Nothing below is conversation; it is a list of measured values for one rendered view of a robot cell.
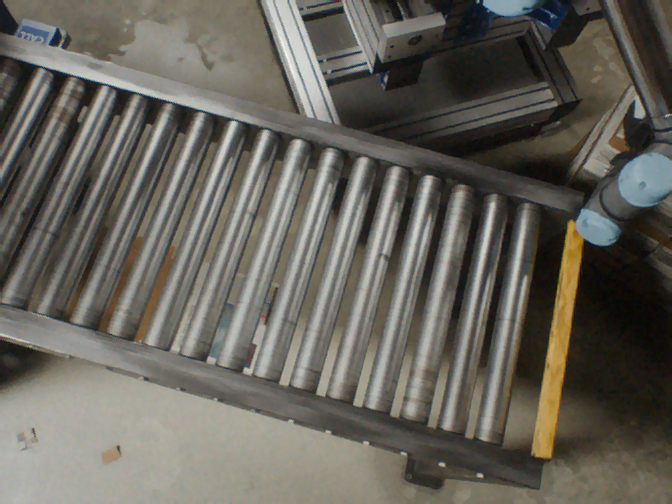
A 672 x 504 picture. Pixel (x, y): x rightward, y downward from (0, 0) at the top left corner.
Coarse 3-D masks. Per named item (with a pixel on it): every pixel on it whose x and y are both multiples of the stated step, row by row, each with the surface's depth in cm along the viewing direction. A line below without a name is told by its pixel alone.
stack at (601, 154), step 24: (624, 96) 166; (600, 120) 191; (600, 144) 156; (576, 168) 171; (600, 168) 152; (648, 216) 156; (552, 240) 192; (624, 240) 171; (648, 240) 165; (600, 264) 187; (648, 264) 173; (648, 312) 193
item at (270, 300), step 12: (204, 264) 190; (204, 276) 189; (240, 276) 190; (276, 288) 190; (192, 300) 187; (228, 300) 188; (228, 312) 186; (264, 312) 187; (180, 324) 184; (264, 324) 186; (180, 336) 183; (216, 336) 184; (216, 348) 183; (252, 348) 183; (252, 360) 182
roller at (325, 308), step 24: (360, 168) 117; (360, 192) 115; (360, 216) 114; (336, 240) 112; (336, 264) 110; (336, 288) 109; (312, 312) 108; (336, 312) 108; (312, 336) 106; (312, 360) 104; (312, 384) 104
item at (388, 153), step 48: (0, 48) 120; (48, 48) 120; (144, 96) 119; (192, 96) 119; (288, 144) 122; (336, 144) 118; (384, 144) 118; (480, 192) 118; (528, 192) 117; (576, 192) 118
